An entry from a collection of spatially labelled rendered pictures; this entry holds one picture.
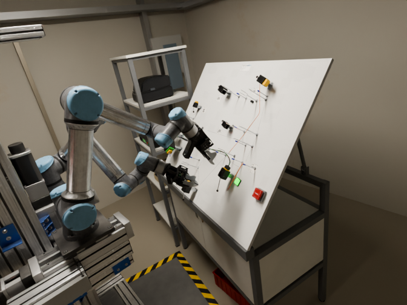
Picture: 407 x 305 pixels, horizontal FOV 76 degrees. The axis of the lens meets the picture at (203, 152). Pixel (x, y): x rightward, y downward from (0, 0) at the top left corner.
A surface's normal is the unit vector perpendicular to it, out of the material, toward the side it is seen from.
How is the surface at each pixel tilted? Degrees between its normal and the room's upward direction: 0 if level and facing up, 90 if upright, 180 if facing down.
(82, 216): 97
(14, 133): 90
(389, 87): 90
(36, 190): 90
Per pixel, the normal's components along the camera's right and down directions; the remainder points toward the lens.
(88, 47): 0.65, 0.20
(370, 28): -0.75, 0.36
